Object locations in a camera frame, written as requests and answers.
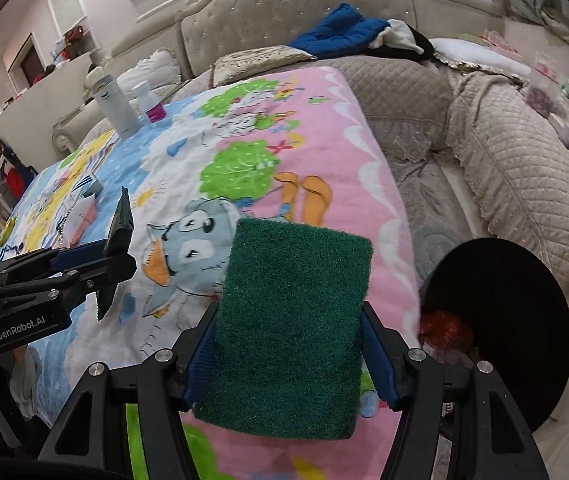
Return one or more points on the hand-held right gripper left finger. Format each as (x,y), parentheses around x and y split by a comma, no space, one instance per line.
(202,360)

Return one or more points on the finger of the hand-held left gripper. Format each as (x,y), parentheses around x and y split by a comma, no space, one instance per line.
(79,254)
(109,272)

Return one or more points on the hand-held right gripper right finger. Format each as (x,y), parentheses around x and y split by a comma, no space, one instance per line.
(377,360)

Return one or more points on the yellow green sponge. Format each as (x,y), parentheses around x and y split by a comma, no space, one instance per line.
(289,320)

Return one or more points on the black trash bin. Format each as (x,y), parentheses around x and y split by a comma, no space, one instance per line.
(504,310)

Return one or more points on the person's left hand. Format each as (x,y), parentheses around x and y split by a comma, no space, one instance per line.
(23,375)

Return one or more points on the flattened white red box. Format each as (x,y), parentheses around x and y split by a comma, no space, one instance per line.
(82,215)

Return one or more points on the grey thermos bottle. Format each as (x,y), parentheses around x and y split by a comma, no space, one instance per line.
(112,105)

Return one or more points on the white pill bottle magenta label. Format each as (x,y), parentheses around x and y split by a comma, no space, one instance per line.
(152,107)

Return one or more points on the white cushion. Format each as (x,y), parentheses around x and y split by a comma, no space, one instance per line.
(149,70)

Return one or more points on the cartoon printed blanket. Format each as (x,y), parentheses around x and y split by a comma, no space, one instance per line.
(324,150)

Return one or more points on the beige quilted bedspread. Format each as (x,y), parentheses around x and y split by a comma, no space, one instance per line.
(514,170)

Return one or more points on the beige embroidered pillow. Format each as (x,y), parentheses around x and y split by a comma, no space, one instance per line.
(259,62)

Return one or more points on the beige tufted headboard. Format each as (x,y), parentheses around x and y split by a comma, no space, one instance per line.
(274,5)

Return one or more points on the black and white garment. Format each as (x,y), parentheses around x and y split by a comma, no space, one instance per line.
(404,40)

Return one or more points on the white pillow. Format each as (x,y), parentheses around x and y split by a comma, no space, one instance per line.
(479,55)

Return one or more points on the clear plastic jar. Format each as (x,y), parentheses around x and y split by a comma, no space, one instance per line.
(544,82)

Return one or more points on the blue garment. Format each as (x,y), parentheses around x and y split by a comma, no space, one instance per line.
(339,32)

